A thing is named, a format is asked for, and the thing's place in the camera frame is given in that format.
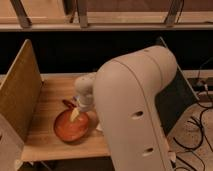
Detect wooden shelf rail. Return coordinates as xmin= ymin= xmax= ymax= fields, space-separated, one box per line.
xmin=0 ymin=0 xmax=213 ymax=32

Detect orange ceramic bowl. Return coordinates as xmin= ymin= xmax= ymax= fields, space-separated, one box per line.
xmin=53 ymin=109 xmax=89 ymax=142

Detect black floor cables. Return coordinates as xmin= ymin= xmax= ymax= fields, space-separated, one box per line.
xmin=169 ymin=57 xmax=213 ymax=171

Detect wooden left side panel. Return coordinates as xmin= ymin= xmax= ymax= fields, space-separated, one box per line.
xmin=0 ymin=38 xmax=44 ymax=171

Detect dark red small object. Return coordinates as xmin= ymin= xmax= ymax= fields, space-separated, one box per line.
xmin=62 ymin=99 xmax=76 ymax=109

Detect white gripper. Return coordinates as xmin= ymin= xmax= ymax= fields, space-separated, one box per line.
xmin=69 ymin=72 xmax=96 ymax=122

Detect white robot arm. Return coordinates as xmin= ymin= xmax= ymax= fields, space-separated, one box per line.
xmin=75 ymin=46 xmax=177 ymax=171

